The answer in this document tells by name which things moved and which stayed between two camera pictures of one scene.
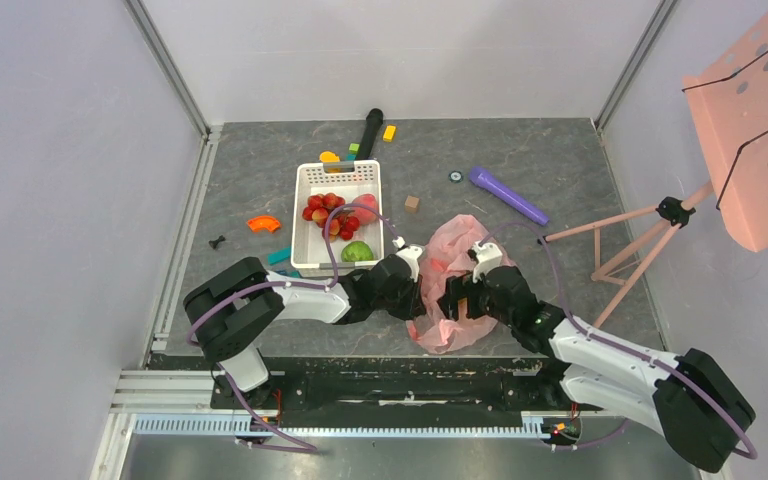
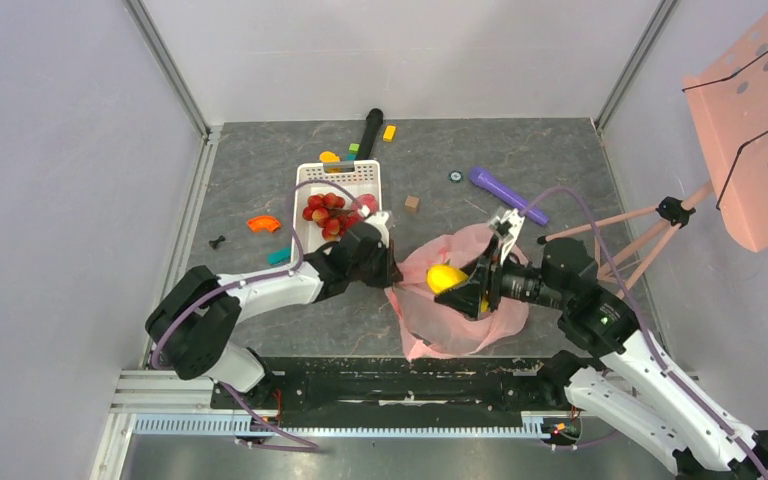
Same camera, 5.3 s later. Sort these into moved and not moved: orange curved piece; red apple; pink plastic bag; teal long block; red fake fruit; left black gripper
Moved: left black gripper; pink plastic bag
Not moved: red apple; orange curved piece; teal long block; red fake fruit
